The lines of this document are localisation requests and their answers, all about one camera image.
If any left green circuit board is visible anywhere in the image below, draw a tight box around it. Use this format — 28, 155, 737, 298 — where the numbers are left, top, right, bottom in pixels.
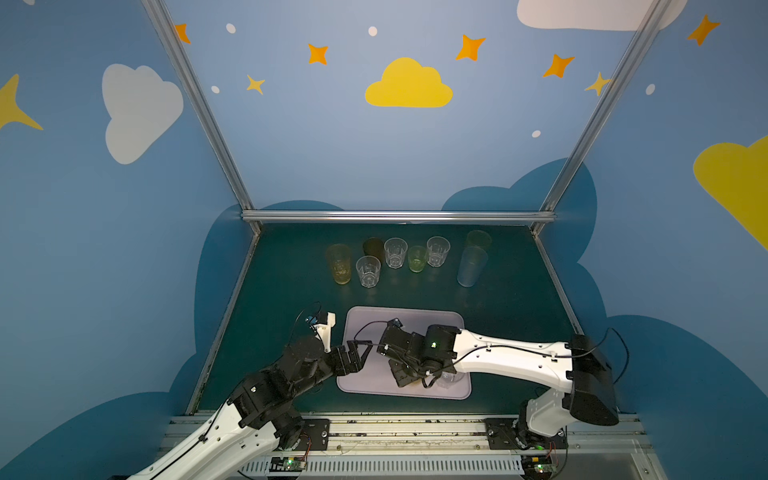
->
269, 457, 307, 474

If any aluminium corner post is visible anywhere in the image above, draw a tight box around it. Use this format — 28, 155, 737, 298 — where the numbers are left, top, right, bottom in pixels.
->
531, 0, 672, 238
141, 0, 253, 213

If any dark olive cup back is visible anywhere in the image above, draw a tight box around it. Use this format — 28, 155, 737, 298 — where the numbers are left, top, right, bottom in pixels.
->
363, 237, 386, 264

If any clear faceted glass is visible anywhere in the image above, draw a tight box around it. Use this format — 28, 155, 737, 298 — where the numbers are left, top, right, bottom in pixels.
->
384, 237, 408, 269
435, 372, 465, 389
355, 255, 381, 288
426, 236, 451, 268

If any small green cup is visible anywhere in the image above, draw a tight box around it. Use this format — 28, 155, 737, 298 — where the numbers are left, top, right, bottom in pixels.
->
407, 245, 429, 273

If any aluminium left corner post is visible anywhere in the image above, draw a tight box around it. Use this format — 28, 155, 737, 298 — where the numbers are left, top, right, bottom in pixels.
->
141, 0, 253, 213

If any clear faceted glass back middle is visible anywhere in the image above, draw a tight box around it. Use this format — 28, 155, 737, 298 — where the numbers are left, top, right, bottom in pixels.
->
384, 237, 408, 269

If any tall pale blue cup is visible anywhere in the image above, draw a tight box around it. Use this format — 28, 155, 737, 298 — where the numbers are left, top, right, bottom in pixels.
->
457, 245, 488, 288

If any green circuit board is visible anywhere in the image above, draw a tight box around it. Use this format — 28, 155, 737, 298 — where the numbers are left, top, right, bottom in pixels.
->
269, 457, 307, 474
521, 456, 557, 480

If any aluminium front rail base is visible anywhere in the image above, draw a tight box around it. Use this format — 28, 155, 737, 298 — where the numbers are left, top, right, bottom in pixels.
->
152, 414, 666, 479

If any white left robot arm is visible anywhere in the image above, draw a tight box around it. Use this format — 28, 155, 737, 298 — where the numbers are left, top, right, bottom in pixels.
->
131, 335, 373, 479

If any right green circuit board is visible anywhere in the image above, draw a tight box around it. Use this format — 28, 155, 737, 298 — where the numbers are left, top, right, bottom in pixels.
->
521, 456, 557, 480

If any lilac plastic tray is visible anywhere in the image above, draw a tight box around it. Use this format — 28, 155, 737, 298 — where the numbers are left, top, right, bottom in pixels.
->
337, 306, 472, 400

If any clear faceted glass back right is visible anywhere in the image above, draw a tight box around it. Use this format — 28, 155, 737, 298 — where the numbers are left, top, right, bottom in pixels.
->
426, 236, 451, 268

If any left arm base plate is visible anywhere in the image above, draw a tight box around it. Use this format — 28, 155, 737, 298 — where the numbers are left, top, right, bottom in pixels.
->
281, 418, 330, 453

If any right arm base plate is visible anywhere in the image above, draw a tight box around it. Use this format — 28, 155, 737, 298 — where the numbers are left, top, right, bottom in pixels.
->
483, 417, 568, 451

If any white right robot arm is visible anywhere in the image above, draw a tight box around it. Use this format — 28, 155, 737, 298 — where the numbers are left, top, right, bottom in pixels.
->
377, 319, 620, 450

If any aluminium right corner post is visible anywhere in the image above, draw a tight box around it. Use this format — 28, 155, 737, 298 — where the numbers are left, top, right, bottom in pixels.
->
531, 0, 672, 238

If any green tinted cup back right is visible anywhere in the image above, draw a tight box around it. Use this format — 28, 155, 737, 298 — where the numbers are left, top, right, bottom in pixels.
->
466, 229, 493, 251

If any clear faceted glass front left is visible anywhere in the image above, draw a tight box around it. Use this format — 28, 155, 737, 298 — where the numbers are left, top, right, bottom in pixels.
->
355, 255, 381, 288

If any tall yellow plastic cup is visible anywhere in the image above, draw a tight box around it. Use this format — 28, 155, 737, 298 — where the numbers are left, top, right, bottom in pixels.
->
326, 243, 352, 285

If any aluminium back frame rail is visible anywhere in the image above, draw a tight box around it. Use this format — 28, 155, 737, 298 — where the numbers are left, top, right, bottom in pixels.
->
241, 209, 556, 224

